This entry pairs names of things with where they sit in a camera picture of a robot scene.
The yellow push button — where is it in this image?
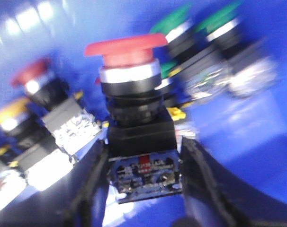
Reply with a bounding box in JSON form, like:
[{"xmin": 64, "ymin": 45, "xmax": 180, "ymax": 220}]
[{"xmin": 0, "ymin": 96, "xmax": 74, "ymax": 212}]

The blue bin with buttons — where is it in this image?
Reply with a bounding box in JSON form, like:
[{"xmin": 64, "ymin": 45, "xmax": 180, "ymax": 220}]
[{"xmin": 0, "ymin": 0, "xmax": 287, "ymax": 214}]

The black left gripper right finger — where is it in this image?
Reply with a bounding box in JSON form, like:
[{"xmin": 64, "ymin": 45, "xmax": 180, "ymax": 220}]
[{"xmin": 173, "ymin": 137, "xmax": 287, "ymax": 227}]

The green push button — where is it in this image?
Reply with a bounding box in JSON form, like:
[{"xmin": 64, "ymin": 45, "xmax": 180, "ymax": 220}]
[
  {"xmin": 195, "ymin": 0, "xmax": 277, "ymax": 97},
  {"xmin": 155, "ymin": 61, "xmax": 193, "ymax": 108},
  {"xmin": 149, "ymin": 3, "xmax": 231, "ymax": 103}
]

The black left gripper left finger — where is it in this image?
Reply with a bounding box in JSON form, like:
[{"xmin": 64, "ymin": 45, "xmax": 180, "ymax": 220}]
[{"xmin": 60, "ymin": 139, "xmax": 110, "ymax": 227}]

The red push button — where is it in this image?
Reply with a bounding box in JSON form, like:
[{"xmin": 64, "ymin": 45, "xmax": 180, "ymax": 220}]
[
  {"xmin": 11, "ymin": 58, "xmax": 101, "ymax": 156},
  {"xmin": 84, "ymin": 33, "xmax": 181, "ymax": 204}
]

